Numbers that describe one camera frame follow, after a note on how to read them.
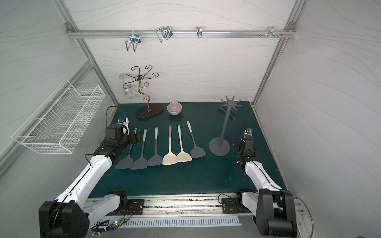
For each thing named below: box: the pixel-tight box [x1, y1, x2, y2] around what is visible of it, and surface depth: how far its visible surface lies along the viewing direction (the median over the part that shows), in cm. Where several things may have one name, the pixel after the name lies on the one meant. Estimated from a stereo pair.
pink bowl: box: [166, 101, 183, 117], surface depth 113 cm
